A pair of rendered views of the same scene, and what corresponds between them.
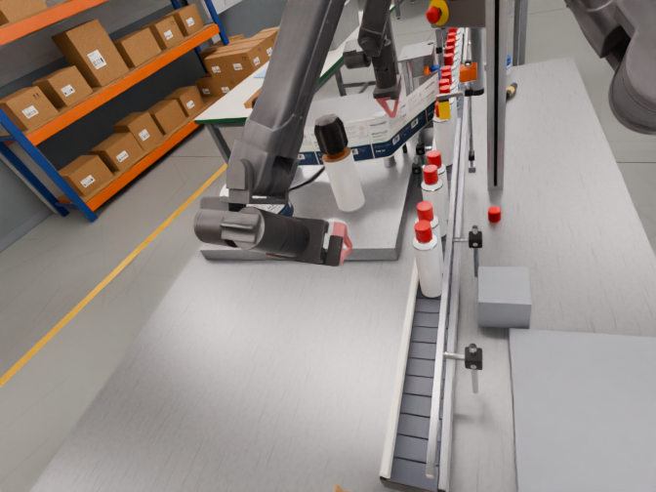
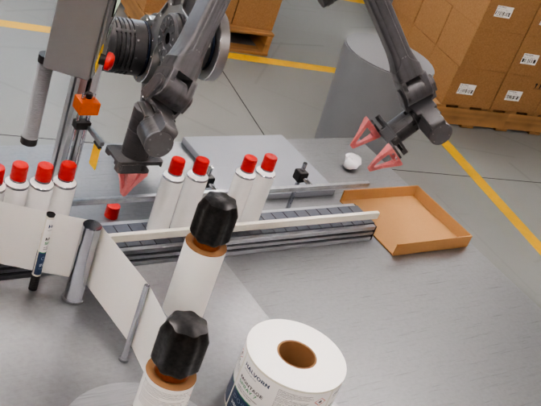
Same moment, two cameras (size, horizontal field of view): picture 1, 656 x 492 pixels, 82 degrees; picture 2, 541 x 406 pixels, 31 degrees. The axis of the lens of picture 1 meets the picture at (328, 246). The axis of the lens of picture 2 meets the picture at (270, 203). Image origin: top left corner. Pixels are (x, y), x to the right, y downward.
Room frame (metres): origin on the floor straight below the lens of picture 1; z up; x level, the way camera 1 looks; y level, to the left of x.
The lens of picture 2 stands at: (2.55, 0.43, 2.14)
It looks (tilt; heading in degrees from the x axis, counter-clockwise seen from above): 29 degrees down; 196
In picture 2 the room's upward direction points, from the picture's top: 21 degrees clockwise
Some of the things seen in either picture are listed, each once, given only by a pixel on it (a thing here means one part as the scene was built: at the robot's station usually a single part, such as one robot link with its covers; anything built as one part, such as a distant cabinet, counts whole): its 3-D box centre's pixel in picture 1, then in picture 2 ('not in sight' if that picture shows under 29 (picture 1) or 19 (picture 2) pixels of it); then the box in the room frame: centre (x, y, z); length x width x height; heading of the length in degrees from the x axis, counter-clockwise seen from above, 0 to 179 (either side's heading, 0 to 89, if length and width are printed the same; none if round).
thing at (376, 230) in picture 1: (323, 178); (128, 392); (1.25, -0.08, 0.86); 0.80 x 0.67 x 0.05; 150
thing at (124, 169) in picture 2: (390, 100); (123, 176); (1.03, -0.32, 1.14); 0.07 x 0.07 x 0.09; 59
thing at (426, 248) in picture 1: (428, 260); (258, 190); (0.55, -0.19, 0.98); 0.05 x 0.05 x 0.20
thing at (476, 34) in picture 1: (476, 56); (38, 99); (1.00, -0.57, 1.18); 0.04 x 0.04 x 0.21
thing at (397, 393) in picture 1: (421, 244); (213, 229); (0.68, -0.22, 0.90); 1.07 x 0.01 x 0.02; 150
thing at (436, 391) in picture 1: (449, 228); (204, 194); (0.65, -0.29, 0.95); 1.07 x 0.01 x 0.01; 150
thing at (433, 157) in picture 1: (437, 187); (167, 196); (0.78, -0.32, 0.98); 0.05 x 0.05 x 0.20
